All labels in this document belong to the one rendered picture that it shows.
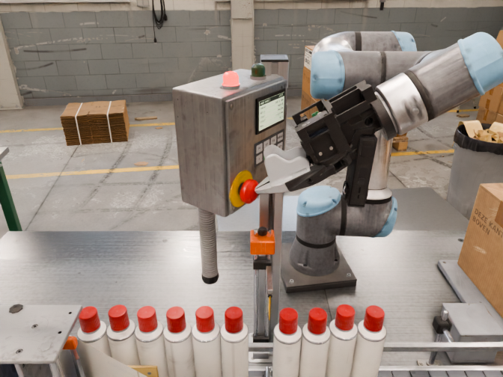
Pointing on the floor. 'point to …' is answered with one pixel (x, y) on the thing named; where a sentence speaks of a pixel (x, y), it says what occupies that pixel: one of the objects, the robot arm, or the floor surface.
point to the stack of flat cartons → (95, 123)
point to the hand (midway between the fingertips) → (265, 191)
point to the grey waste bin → (471, 176)
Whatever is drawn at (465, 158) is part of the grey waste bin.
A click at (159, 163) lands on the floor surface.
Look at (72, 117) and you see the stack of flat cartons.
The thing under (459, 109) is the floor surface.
